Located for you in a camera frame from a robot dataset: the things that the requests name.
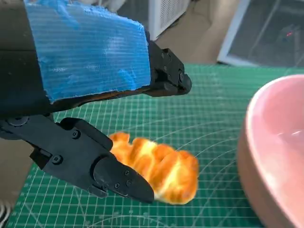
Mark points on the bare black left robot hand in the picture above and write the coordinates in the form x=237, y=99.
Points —
x=83, y=59

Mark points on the long toy bread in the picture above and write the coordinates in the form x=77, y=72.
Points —
x=166, y=171

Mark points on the pink bowl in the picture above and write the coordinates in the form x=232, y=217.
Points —
x=280, y=142

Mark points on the small white louvred cabinet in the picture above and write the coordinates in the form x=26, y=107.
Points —
x=166, y=14

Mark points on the green cutting mat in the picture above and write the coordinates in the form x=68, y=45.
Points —
x=213, y=118

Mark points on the person in stripes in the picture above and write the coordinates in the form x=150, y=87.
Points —
x=3, y=213

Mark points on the large white mesh cabinet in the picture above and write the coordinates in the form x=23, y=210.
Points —
x=261, y=35

